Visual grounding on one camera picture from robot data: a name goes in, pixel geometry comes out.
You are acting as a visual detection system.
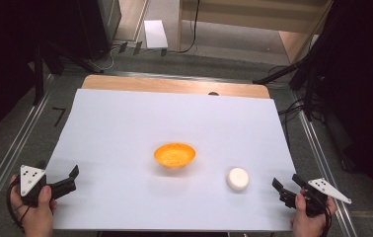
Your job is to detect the wooden table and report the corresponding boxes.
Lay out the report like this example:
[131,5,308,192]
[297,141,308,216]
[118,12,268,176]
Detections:
[81,74,271,100]

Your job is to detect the black floor cables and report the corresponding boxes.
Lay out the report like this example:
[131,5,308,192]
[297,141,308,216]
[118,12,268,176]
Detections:
[276,98,324,139]

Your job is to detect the metal floor rail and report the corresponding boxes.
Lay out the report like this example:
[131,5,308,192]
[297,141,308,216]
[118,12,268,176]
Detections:
[0,73,56,225]
[289,91,360,237]

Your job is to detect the black metal stand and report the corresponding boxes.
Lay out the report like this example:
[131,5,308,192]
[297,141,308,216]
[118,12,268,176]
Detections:
[32,39,105,107]
[253,48,328,122]

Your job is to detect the white round cake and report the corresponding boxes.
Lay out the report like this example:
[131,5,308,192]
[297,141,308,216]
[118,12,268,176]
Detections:
[226,167,251,192]

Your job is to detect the black hanging cable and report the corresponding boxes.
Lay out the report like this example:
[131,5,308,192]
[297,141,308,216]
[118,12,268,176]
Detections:
[176,0,202,54]

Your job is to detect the person's left hand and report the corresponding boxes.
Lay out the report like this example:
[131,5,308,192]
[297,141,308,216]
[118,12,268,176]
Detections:
[9,174,58,237]

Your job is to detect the dark curtain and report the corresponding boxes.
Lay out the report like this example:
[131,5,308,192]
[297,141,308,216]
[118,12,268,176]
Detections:
[0,0,81,150]
[316,0,373,216]

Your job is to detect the black cabinet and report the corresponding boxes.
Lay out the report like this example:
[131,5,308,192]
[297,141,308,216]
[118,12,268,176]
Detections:
[75,0,122,61]

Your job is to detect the light wooden shelf unit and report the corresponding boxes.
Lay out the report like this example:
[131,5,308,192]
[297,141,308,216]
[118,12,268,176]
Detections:
[177,0,335,64]

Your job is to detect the orange bowl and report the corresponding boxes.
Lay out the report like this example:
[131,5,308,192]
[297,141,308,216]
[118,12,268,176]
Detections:
[153,142,196,169]

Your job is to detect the white floor cable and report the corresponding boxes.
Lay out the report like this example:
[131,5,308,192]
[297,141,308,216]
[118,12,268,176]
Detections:
[88,44,120,72]

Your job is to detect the white flat board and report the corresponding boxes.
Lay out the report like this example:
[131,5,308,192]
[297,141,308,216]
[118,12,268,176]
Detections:
[143,19,170,50]

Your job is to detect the person's right hand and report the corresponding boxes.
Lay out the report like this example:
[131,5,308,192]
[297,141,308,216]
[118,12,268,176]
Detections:
[289,189,338,237]

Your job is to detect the white table sheet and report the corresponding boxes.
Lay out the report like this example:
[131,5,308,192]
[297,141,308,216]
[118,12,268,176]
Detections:
[44,88,297,232]

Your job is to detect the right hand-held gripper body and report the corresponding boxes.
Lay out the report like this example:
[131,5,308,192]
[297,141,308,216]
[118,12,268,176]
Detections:
[279,178,352,218]

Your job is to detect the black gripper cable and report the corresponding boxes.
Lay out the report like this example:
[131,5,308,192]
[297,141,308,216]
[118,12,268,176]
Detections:
[5,179,31,231]
[317,197,335,237]

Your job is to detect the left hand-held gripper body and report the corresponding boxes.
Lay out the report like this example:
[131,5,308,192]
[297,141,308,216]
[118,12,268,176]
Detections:
[17,164,77,208]

